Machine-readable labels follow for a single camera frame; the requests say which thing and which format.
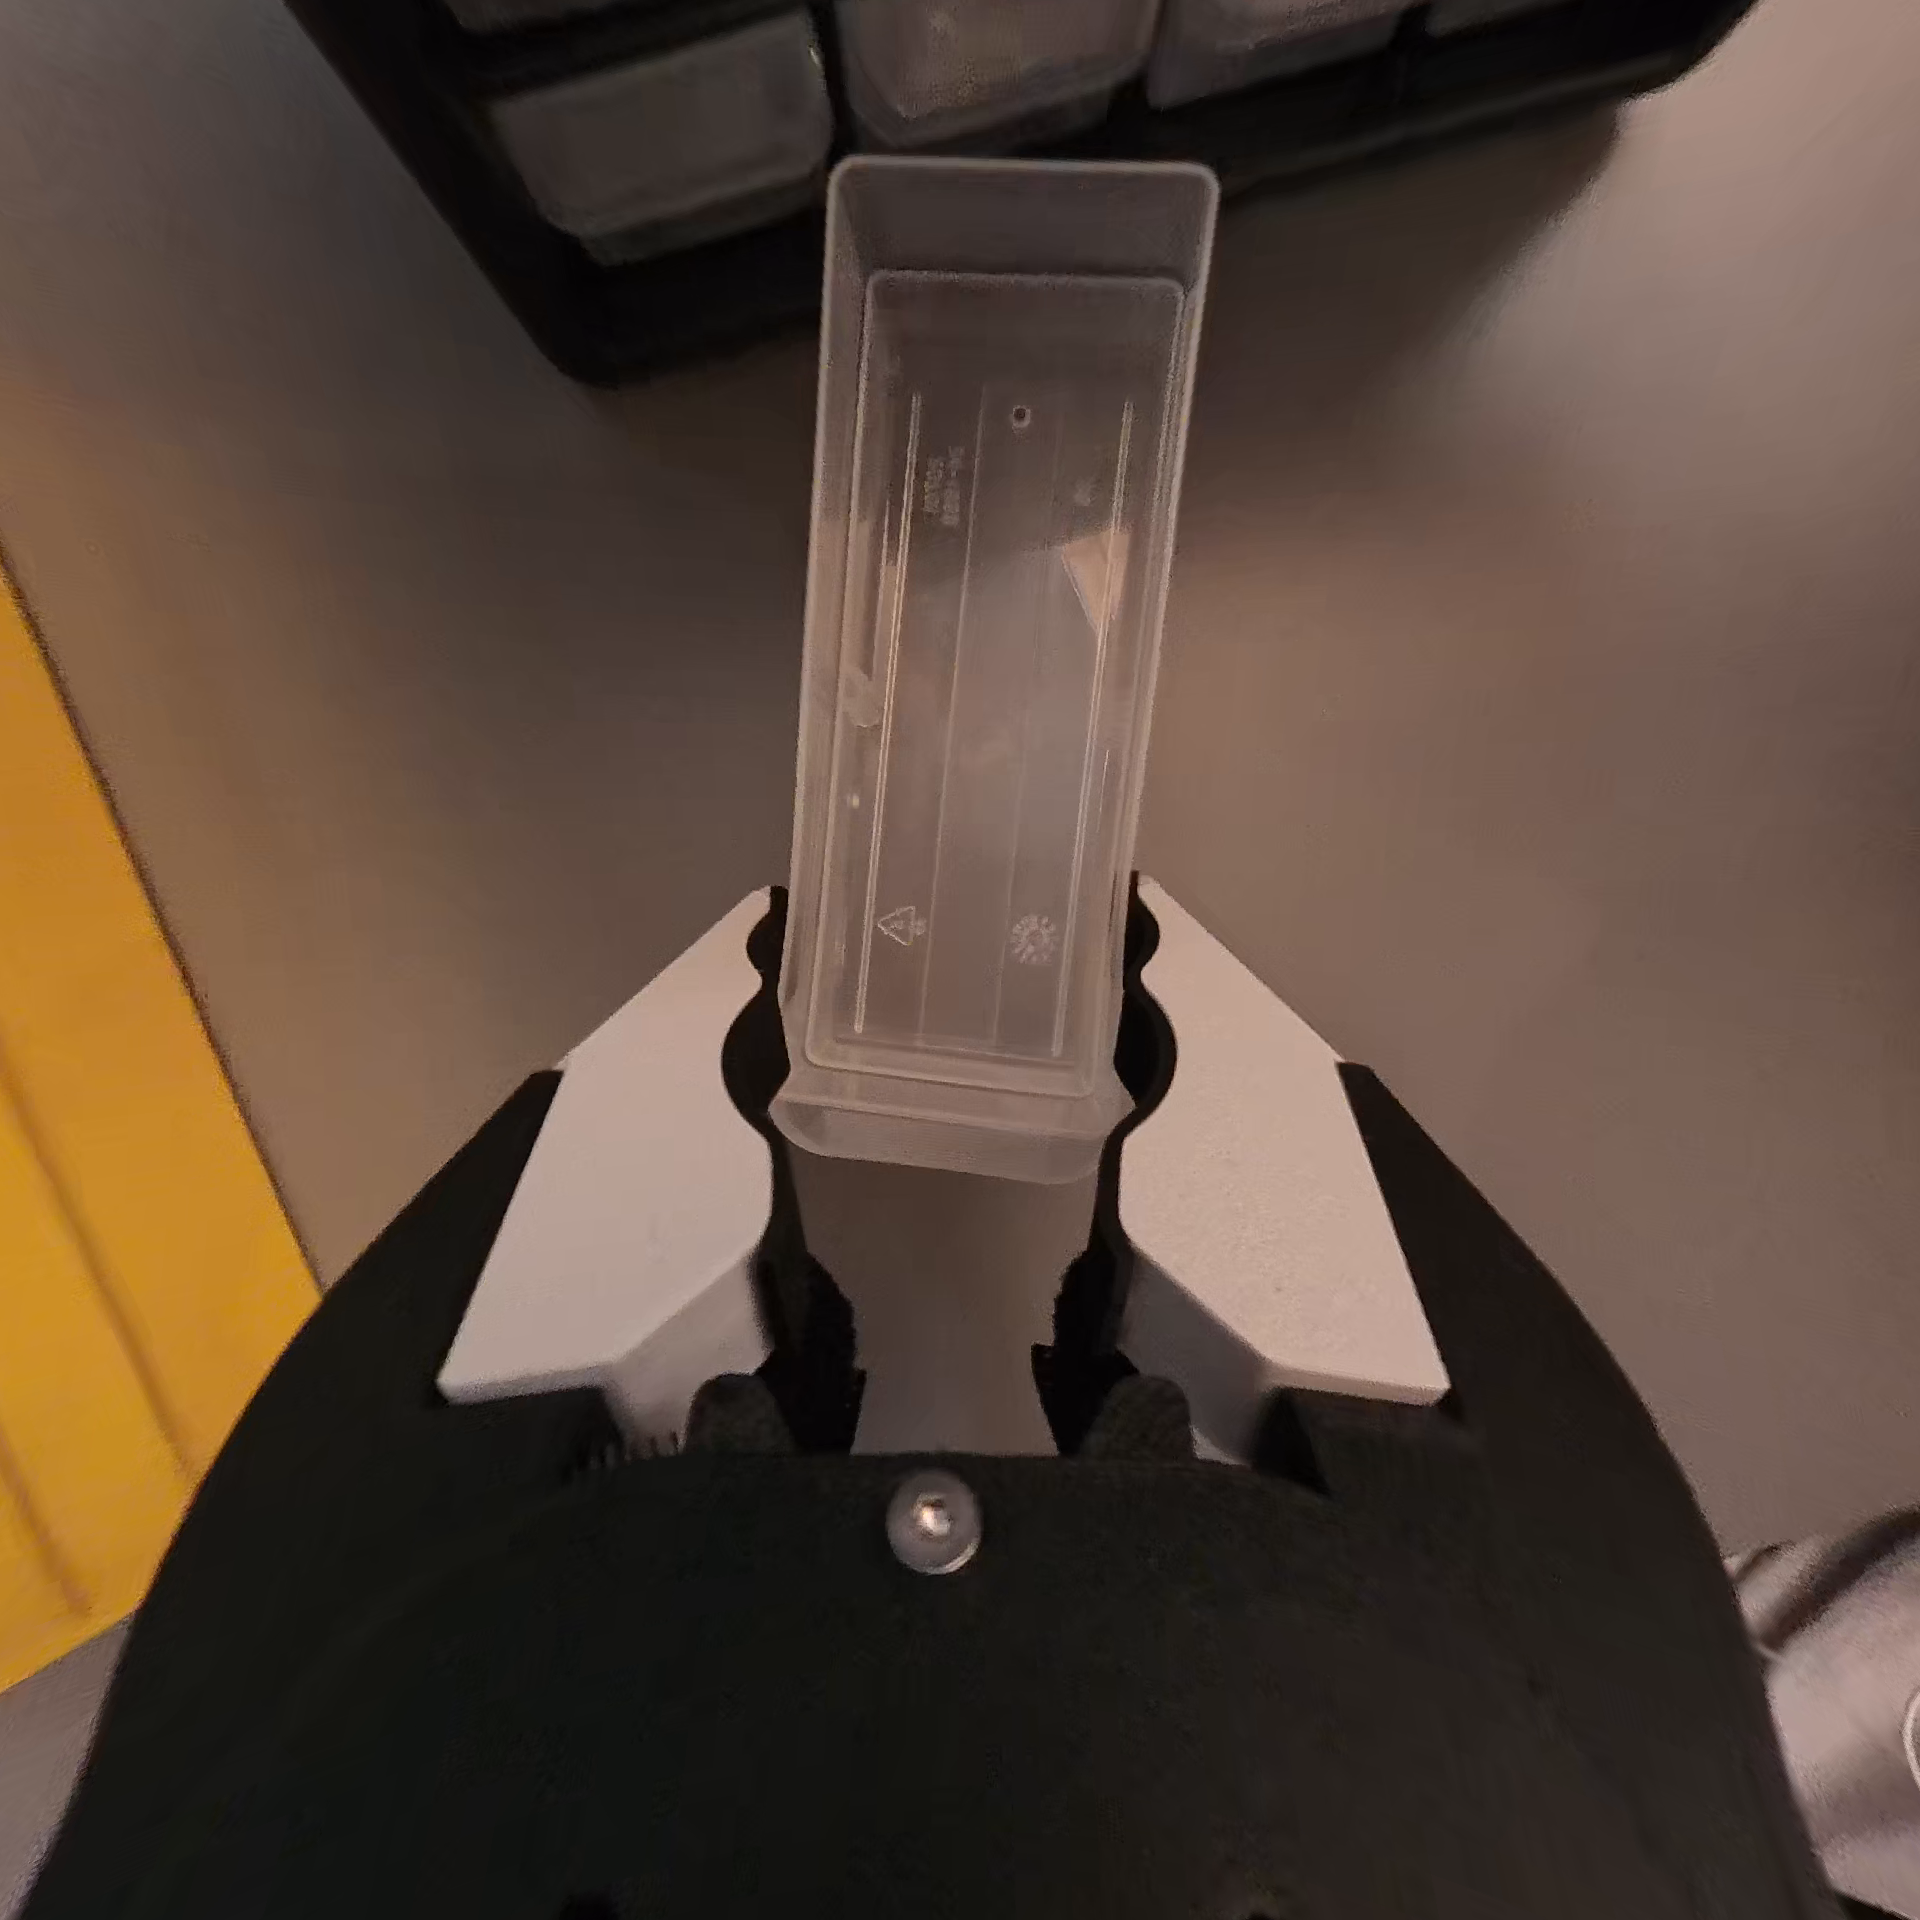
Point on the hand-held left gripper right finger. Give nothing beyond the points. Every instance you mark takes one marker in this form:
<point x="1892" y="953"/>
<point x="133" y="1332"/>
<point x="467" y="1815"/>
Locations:
<point x="1260" y="1201"/>

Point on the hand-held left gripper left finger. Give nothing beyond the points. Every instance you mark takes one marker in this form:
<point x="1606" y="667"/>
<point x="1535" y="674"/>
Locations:
<point x="630" y="1201"/>

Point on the yellow plastic bin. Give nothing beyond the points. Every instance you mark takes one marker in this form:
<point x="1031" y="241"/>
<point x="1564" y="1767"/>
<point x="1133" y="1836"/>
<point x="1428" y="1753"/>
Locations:
<point x="107" y="1125"/>

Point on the clear plastic drawer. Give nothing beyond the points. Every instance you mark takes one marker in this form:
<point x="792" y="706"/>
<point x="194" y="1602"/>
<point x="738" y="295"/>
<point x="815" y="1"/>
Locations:
<point x="990" y="675"/>

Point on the black drawer cabinet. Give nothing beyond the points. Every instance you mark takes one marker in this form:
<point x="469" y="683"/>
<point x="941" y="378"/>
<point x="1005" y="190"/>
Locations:
<point x="645" y="324"/>

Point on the grid of translucent drawers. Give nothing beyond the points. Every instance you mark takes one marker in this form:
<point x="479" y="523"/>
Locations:
<point x="676" y="137"/>

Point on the person's white shirt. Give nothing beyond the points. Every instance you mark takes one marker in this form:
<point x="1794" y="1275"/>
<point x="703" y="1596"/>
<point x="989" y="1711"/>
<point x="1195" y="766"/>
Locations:
<point x="1845" y="1725"/>

